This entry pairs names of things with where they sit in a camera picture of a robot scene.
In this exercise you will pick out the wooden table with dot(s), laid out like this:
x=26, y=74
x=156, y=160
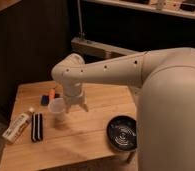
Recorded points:
x=80, y=137

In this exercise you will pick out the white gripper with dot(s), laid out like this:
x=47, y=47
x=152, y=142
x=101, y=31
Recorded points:
x=75, y=100

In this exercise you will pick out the translucent plastic cup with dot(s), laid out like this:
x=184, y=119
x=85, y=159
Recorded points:
x=57, y=108

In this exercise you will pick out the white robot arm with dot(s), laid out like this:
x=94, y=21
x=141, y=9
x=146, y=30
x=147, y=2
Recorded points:
x=166, y=103

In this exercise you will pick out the black striped eraser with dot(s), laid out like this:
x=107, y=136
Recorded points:
x=37, y=127

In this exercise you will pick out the grey metal rail case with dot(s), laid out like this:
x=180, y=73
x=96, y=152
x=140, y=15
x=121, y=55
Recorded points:
x=96, y=49

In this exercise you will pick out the orange marker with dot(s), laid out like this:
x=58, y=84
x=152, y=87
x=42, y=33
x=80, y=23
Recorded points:
x=51, y=94

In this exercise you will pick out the metal vertical rod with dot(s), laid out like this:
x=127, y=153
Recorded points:
x=81, y=31

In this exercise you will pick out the black round bowl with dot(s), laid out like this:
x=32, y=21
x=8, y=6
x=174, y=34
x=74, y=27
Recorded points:
x=121, y=133

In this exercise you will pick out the wooden shelf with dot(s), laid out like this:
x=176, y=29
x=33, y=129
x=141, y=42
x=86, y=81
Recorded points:
x=177, y=8

